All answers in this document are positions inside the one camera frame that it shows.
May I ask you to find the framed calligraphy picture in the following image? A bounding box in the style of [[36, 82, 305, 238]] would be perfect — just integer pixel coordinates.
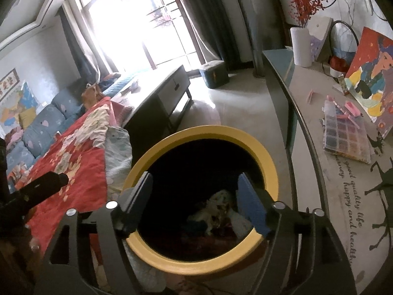
[[0, 69, 20, 102]]

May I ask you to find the clear bead organizer box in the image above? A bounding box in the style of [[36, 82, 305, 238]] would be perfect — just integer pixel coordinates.
[[322, 100, 373, 163]]

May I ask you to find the red floral blanket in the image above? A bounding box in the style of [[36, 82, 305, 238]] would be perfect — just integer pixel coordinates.
[[14, 97, 129, 265]]

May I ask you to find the blue square stool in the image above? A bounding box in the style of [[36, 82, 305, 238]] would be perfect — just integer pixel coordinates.
[[199, 61, 229, 89]]

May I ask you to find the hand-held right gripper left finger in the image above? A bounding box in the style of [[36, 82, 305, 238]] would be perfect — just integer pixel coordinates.
[[41, 172, 154, 295]]

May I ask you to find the glass topped television cabinet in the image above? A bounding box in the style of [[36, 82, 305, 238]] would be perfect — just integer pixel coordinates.
[[262, 47, 393, 295]]

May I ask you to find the blue floral sofa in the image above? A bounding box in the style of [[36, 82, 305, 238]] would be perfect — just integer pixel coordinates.
[[0, 71, 142, 185]]

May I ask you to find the small pink box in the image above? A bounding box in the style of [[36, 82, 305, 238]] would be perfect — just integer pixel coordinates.
[[344, 101, 362, 118]]

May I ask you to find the colourful portrait painting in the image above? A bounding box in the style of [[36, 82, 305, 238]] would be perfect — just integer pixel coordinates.
[[344, 26, 393, 139]]

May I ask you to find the yellow round trash bin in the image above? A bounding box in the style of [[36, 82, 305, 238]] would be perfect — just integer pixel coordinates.
[[124, 125, 279, 268]]

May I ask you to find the orange patterned cloth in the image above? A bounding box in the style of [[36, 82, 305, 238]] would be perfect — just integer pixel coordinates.
[[6, 163, 28, 185]]

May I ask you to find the pale floral quilt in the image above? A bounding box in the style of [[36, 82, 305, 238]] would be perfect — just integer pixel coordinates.
[[103, 125, 168, 294]]

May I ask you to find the orange plush toy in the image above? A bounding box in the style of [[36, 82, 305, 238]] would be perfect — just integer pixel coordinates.
[[81, 83, 103, 105]]

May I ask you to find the dark grey curtain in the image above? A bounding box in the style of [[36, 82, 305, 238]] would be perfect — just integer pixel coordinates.
[[58, 6, 105, 77], [170, 0, 246, 71]]

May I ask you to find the country map poster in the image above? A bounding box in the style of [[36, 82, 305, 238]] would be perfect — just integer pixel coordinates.
[[0, 81, 39, 130]]

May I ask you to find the basket with black handle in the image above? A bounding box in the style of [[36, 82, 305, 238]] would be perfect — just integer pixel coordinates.
[[327, 20, 360, 77]]

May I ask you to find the yellow pillow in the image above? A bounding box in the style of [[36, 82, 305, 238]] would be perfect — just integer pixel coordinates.
[[18, 107, 37, 130]]

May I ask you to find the white paper roll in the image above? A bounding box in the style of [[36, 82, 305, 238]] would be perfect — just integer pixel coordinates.
[[290, 26, 315, 68]]

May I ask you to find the grey wooden coffee table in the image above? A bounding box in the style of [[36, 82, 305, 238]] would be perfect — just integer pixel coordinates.
[[118, 64, 193, 157]]

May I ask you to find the brown framed glass door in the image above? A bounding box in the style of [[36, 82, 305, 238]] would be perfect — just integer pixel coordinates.
[[74, 0, 209, 74]]

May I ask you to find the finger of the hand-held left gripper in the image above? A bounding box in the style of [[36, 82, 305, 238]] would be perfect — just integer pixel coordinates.
[[14, 172, 70, 205]]

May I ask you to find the small pale canvas painting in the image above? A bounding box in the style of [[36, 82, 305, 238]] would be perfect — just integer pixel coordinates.
[[309, 17, 334, 63]]

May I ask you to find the grey tower air conditioner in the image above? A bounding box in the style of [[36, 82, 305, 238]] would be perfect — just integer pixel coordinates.
[[239, 0, 271, 77]]

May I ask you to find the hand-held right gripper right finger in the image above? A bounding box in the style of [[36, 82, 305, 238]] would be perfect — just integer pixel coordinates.
[[236, 173, 358, 295]]

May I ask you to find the beige printed table mat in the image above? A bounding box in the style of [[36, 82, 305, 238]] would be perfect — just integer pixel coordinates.
[[292, 64, 393, 295]]

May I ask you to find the pile of pink clothes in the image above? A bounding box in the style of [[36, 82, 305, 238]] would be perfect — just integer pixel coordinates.
[[4, 127, 25, 148]]

